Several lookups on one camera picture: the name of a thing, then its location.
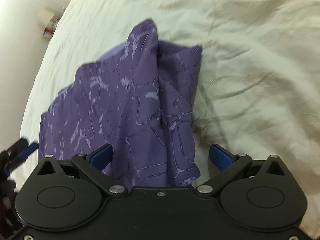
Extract purple patterned garment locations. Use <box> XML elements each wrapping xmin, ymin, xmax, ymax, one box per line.
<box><xmin>38</xmin><ymin>20</ymin><xmax>202</xmax><ymax>188</ymax></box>

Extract cream embroidered bed cover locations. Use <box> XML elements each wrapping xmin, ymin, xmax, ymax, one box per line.
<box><xmin>20</xmin><ymin>0</ymin><xmax>319</xmax><ymax>238</ymax></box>

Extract small items on nightstand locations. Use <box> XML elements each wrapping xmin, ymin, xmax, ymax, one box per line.
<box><xmin>39</xmin><ymin>8</ymin><xmax>65</xmax><ymax>40</ymax></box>

